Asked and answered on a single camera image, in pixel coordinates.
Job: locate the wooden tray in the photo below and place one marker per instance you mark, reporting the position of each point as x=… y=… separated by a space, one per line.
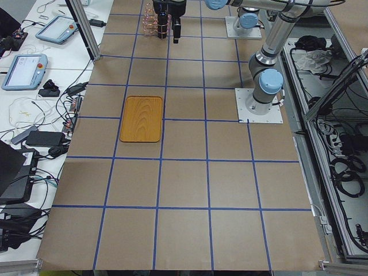
x=142 y=119

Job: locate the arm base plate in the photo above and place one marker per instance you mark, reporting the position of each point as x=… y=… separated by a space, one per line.
x=253 y=112
x=233 y=33

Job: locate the teach pendant far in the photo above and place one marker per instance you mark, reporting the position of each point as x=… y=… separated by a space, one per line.
x=58 y=31

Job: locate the copper wire bottle basket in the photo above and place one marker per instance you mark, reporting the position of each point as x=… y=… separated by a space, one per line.
x=150 y=19

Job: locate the dark wine bottle left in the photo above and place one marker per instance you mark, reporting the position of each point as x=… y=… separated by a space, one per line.
x=162 y=25

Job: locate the aluminium frame post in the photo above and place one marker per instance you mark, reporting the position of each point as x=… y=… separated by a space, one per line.
x=78 y=13

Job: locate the side cable cabinet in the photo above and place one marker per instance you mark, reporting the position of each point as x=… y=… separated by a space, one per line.
x=333 y=111

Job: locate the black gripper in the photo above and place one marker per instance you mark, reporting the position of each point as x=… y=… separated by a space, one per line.
x=161 y=16

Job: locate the black laptop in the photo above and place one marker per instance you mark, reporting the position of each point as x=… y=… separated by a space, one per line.
x=17 y=167

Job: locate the teach pendant near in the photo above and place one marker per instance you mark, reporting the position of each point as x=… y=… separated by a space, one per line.
x=26 y=72

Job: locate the black power adapter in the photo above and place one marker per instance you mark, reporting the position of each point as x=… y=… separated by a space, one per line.
x=44 y=139

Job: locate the teach pendant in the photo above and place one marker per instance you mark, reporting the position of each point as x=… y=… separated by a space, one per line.
x=26 y=72
x=58 y=31

